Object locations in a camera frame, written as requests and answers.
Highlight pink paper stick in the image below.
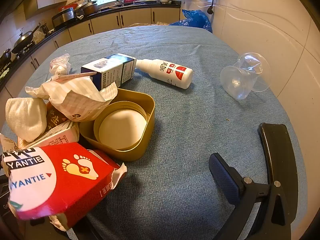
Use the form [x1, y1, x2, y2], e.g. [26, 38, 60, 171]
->
[51, 71, 97, 82]

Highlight wok with lid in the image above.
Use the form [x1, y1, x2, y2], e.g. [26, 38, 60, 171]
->
[11, 24, 42, 54]

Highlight steel rice cooker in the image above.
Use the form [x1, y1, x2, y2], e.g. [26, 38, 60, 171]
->
[52, 7, 76, 27]

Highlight blue white carton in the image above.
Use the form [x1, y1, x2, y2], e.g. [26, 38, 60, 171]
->
[81, 54, 137, 92]

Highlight yellow plastic bag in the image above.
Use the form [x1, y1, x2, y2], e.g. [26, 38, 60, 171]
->
[128, 21, 170, 27]

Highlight blue plastic bag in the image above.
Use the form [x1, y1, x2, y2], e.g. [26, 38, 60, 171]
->
[169, 9, 213, 33]

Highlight round gold tin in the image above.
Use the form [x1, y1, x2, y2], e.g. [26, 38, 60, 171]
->
[94, 101, 148, 151]

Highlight beige base cabinets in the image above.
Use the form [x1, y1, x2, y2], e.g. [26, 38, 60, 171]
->
[0, 6, 181, 133]

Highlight knotted white pink plastic bag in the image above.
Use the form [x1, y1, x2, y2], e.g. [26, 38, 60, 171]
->
[49, 54, 72, 75]

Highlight black frying pan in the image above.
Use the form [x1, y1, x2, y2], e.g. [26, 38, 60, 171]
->
[0, 48, 13, 67]

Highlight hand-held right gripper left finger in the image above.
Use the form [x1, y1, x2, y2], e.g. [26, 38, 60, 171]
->
[27, 217, 103, 240]

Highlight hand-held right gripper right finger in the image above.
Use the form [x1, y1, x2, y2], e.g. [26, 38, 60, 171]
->
[209, 153, 292, 240]

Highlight red cardboard box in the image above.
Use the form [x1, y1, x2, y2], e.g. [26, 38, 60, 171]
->
[7, 142, 128, 232]

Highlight crumpled white tissue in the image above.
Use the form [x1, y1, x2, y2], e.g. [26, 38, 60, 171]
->
[5, 97, 48, 142]

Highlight checked white paper wrapper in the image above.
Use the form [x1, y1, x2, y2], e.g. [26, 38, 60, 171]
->
[25, 76, 118, 122]

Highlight clear plastic cup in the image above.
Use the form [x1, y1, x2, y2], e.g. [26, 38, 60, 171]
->
[220, 52, 271, 100]

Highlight clear bag beside wok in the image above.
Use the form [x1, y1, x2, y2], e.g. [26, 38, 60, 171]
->
[32, 27, 48, 44]

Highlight gold square tin container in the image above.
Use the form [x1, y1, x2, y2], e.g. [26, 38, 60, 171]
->
[79, 88, 155, 162]

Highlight brown snack packet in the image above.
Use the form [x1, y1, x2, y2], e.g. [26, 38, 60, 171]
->
[46, 106, 69, 132]

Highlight white spray bottle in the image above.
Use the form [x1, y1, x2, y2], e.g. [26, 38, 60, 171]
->
[136, 59, 194, 90]

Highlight white printed carton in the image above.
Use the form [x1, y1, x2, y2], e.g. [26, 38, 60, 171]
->
[19, 121, 80, 148]

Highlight black chair back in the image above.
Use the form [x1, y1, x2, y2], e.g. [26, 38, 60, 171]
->
[258, 122, 298, 220]

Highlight black kitchen counter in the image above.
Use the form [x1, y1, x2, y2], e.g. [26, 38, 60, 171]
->
[0, 1, 182, 90]

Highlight stacked cooking pots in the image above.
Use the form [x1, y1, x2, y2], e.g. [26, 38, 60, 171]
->
[74, 0, 100, 16]

